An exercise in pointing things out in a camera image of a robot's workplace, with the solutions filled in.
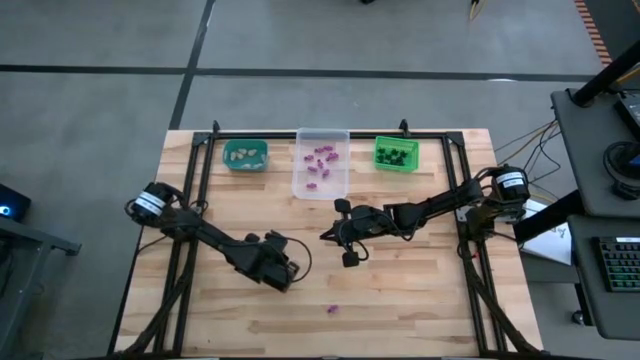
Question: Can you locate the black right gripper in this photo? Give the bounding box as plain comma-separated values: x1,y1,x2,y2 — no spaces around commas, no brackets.
320,198,390,268

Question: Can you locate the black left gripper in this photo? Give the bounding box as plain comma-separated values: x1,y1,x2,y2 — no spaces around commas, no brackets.
244,229,302,294

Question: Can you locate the clear plastic bin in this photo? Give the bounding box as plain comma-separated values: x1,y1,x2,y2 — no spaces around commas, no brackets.
291,127,351,202

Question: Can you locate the teal plastic bin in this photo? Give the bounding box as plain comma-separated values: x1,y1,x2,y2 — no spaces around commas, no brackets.
222,138,270,173

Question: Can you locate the green plastic basket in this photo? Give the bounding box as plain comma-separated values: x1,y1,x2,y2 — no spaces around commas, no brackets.
373,135,420,174

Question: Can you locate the white paper sheet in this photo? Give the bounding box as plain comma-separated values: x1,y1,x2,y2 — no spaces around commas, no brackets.
519,199,574,266

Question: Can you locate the grey metal stand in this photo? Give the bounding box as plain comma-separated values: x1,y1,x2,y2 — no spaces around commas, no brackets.
0,217,84,360

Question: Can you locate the grey desk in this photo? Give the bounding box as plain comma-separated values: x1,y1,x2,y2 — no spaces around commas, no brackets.
567,214,640,342
549,87,640,219

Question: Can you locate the black box with blue light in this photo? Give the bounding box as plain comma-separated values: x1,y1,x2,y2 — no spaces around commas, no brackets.
0,183,32,224

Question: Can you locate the black backlit keyboard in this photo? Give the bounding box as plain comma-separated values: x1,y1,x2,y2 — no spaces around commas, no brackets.
592,235,640,294

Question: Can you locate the black round device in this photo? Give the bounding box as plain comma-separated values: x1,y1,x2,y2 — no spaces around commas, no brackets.
602,140,640,201

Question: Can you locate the black diagonal pole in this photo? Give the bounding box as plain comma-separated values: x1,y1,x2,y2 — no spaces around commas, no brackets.
569,39,640,108

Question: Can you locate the black flat device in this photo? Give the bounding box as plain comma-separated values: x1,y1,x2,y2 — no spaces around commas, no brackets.
613,91,640,142

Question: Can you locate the yellow floor cable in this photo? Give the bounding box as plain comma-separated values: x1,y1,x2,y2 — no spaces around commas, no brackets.
494,121,559,169

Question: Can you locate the black floor cable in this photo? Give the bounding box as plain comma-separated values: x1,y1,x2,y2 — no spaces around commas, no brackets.
519,124,564,186

